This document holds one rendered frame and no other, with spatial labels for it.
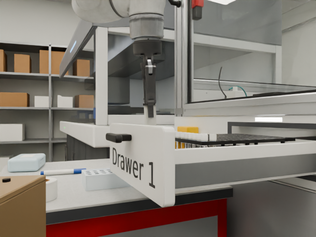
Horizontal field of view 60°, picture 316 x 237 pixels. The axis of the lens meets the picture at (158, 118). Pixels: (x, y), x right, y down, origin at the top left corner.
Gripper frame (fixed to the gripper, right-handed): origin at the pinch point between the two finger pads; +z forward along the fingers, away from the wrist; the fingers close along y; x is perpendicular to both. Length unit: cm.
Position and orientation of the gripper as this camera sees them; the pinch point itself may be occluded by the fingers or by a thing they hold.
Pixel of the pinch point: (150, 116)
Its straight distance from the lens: 75.0
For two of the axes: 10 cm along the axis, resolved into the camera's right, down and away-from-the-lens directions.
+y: -1.2, -1.5, 9.8
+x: -9.9, 0.5, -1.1
